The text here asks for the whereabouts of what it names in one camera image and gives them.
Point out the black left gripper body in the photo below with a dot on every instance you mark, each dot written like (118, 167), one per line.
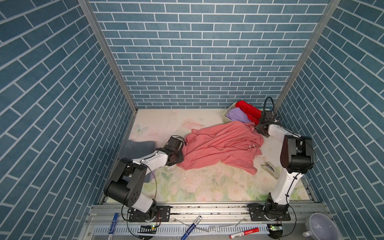
(178, 157)

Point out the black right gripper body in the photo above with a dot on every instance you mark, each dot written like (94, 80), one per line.
(259, 127)

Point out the pink t shirt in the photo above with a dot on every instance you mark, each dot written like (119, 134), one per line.
(234, 144)

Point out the light green perforated plastic basket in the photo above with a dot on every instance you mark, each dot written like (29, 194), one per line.
(225, 118)

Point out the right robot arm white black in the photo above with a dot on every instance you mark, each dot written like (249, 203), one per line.
(297, 157)

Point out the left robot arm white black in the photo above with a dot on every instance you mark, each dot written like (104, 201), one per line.
(139, 159)

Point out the red t shirt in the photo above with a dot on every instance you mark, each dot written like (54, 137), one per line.
(253, 114)

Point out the lavender t shirt in basket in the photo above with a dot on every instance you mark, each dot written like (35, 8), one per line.
(236, 114)

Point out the small grey stapler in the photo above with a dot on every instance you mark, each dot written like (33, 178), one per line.
(269, 169)

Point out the folded dark grey t shirt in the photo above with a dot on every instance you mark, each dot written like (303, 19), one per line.
(137, 150)

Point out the blue marker pen centre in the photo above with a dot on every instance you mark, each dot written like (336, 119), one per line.
(191, 228)

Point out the blue marker pen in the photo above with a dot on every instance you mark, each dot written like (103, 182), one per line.
(191, 228)
(113, 227)

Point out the metal tweezers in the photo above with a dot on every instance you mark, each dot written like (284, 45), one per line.
(211, 228)

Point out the red marker pen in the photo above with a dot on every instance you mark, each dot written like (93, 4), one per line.
(244, 233)

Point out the blue marker pen left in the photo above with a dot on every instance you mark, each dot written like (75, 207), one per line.
(113, 227)

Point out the white cup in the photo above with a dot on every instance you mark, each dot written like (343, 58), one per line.
(320, 227)

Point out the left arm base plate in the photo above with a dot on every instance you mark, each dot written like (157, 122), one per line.
(155, 213)

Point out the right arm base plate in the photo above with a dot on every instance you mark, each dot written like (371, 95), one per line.
(260, 213)

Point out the aluminium mounting rail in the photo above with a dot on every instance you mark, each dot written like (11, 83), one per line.
(100, 218)

